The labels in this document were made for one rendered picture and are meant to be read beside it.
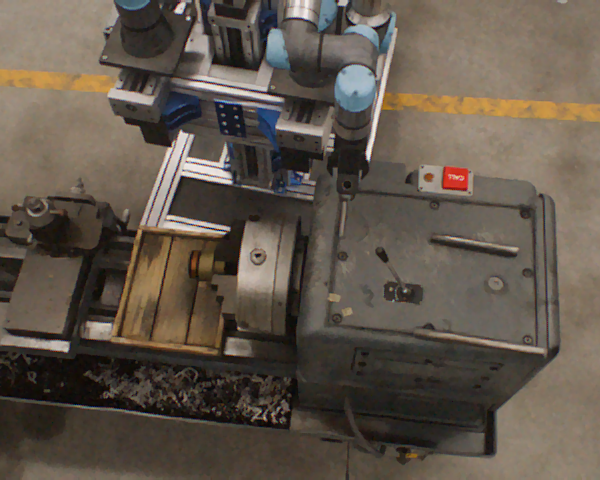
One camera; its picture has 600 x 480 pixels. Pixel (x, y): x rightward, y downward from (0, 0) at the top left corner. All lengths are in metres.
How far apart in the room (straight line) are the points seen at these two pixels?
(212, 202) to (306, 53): 1.59
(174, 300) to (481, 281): 0.87
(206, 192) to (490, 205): 1.50
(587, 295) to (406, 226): 1.59
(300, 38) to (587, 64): 2.57
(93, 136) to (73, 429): 1.35
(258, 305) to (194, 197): 1.32
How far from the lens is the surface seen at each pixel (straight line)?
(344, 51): 1.42
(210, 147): 3.08
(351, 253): 1.65
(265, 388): 2.26
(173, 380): 2.29
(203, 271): 1.81
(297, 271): 1.71
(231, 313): 1.76
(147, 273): 2.08
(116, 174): 3.34
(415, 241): 1.68
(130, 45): 2.13
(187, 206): 2.94
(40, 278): 2.07
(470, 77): 3.62
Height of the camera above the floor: 2.75
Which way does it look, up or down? 64 degrees down
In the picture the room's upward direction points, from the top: straight up
